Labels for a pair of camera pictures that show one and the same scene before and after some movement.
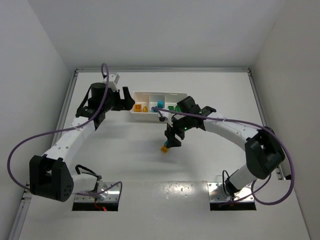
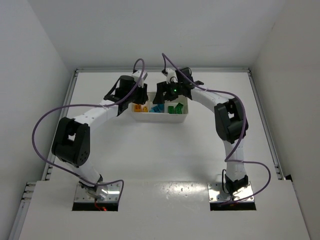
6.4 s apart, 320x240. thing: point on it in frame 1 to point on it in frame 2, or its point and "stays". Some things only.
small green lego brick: x=177 y=108 stays
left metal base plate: x=111 y=195 stays
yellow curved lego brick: x=137 y=107 stays
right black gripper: x=173 y=135 to x=165 y=90
